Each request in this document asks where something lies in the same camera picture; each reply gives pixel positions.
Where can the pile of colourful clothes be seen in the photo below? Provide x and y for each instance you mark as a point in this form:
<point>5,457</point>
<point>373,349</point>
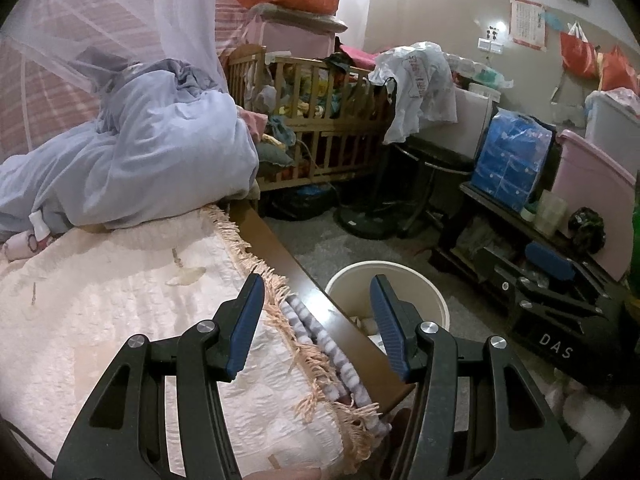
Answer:
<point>320,95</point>

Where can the blue-grey quilt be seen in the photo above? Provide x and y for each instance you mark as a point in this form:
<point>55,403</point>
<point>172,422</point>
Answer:
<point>150,145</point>

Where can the red white wall paper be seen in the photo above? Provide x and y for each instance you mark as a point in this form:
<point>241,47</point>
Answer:
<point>527,25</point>

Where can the grey white striped blanket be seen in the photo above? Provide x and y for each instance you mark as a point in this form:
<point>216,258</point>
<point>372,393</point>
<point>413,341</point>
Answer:
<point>320,340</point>

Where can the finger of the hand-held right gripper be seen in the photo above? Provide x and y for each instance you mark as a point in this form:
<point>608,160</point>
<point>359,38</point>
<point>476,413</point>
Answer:
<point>505,272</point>
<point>550,259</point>

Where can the pink striped sheet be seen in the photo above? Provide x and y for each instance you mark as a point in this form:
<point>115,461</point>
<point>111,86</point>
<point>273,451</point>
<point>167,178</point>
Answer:
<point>50,85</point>

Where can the large white plastic bag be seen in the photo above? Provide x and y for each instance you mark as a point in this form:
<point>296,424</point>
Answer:
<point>415,85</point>

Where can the red hanging bag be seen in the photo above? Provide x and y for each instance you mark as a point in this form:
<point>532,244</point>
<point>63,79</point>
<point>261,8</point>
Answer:
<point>577,55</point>

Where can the white mosquito net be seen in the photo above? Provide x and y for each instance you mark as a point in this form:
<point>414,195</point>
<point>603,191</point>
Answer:
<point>185,10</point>

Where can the pink fringed bedspread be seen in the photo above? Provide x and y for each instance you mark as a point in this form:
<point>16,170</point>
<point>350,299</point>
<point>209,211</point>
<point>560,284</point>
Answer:
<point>100,320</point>

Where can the white plastic bucket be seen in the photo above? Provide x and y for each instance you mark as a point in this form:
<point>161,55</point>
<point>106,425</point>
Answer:
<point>350,285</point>

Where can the blue tissue multipack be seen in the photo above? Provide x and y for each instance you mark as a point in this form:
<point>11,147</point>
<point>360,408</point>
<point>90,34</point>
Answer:
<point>510,160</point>

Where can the translucent white storage box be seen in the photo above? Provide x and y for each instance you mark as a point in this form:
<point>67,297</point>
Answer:
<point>615,125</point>

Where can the clear plastic jar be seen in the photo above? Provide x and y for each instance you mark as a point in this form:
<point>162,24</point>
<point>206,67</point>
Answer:
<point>550,215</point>

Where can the wooden bed frame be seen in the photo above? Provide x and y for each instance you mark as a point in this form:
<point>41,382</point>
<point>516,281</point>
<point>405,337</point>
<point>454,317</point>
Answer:
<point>320,295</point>

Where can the white wall socket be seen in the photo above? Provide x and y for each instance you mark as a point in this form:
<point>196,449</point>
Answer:
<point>490,45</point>

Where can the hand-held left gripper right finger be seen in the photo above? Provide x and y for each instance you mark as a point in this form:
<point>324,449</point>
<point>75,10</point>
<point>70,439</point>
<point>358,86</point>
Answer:
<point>390,330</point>

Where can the orange hanging bag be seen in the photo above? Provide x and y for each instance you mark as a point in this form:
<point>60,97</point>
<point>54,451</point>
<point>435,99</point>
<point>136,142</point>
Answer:
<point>617,72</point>

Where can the pink storage bin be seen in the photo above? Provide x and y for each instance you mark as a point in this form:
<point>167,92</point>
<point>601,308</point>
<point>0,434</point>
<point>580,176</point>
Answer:
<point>595,195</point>

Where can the black round fan base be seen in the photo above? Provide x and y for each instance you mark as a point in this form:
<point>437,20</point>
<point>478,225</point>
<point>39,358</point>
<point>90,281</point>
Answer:
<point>370,225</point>

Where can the black plastic bag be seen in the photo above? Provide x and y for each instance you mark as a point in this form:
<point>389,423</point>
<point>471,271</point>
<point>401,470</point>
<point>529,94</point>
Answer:
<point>300,205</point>

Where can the pink white pouch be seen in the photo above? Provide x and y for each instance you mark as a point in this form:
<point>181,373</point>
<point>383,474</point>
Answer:
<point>25,246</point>

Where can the dark floral bag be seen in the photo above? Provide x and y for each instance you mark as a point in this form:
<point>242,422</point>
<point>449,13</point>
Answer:
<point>587,230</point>

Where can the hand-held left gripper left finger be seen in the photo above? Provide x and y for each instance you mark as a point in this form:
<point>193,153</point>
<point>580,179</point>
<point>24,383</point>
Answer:
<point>245,330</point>

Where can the small green-capped jar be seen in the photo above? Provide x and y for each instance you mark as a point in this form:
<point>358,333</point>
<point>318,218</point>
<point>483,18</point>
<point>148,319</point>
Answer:
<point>528,212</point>

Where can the pink storage box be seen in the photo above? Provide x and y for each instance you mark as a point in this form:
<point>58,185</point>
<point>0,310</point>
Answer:
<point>290,35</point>

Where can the dark low table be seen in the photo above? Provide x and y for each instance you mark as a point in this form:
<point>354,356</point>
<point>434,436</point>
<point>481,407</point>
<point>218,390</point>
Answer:
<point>492,205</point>

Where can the black metal stool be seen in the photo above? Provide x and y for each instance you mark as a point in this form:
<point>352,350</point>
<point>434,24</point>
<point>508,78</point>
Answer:
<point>440,160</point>

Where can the white appliance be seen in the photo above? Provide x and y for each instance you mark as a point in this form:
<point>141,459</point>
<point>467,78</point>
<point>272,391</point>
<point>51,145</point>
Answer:
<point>472,120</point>

